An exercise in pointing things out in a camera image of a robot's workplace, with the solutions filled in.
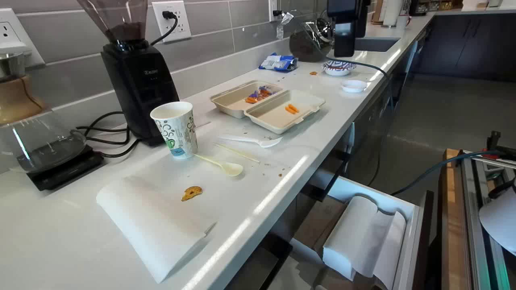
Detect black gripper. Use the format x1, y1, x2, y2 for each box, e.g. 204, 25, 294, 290
326, 0, 373, 58

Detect beige clamshell food container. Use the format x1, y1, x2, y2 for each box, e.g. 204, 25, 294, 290
208, 79, 328, 135

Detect counter sink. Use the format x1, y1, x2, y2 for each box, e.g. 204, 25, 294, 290
354, 35, 400, 53

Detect white round plastic lid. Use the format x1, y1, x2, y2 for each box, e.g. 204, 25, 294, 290
339, 79, 371, 95

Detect white paper towel roll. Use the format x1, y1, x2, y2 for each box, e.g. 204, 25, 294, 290
383, 0, 404, 29

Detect blue white snack packet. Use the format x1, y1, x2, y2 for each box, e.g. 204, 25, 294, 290
258, 51, 299, 74

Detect grey base cabinets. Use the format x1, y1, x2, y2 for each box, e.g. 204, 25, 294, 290
225, 38, 433, 290

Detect dark kitchen cabinets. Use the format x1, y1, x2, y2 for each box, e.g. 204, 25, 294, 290
413, 11, 516, 83

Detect white plastic fork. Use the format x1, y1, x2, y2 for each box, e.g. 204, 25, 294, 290
218, 133, 284, 150

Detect open white drawer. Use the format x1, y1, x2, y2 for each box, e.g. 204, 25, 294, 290
289, 175, 437, 290

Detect cream plastic spoon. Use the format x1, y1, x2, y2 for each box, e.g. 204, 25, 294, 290
194, 153, 245, 179

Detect printed paper cup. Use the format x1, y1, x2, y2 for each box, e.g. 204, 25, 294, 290
149, 100, 200, 161

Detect white paper towel stack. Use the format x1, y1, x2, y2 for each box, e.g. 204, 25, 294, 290
321, 193, 408, 288

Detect black coffee grinder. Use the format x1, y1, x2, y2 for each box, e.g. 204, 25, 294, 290
76, 0, 183, 148

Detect wooden cart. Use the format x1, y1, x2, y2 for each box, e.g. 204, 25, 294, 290
439, 148, 516, 290

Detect orange food scrap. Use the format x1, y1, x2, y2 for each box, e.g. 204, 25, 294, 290
179, 185, 205, 203

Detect white round sheet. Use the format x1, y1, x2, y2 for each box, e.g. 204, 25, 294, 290
478, 187, 516, 256

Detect black coffee scale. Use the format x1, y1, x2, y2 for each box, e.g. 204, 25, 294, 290
23, 145, 108, 193

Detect glass coffee carafe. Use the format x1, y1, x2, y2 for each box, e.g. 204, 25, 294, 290
0, 106, 87, 174

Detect pour over coffee dripper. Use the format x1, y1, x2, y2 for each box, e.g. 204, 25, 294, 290
0, 50, 47, 127

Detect thin black counter cable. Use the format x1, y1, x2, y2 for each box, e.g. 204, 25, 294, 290
328, 54, 394, 187

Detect white wall outlet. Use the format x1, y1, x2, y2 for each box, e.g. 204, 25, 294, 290
0, 6, 46, 69
150, 0, 194, 45
266, 0, 281, 22

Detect teal cable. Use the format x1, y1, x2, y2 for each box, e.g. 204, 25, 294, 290
391, 151, 483, 198

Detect black grinder power cable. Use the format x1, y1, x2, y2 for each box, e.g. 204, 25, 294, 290
76, 8, 181, 159

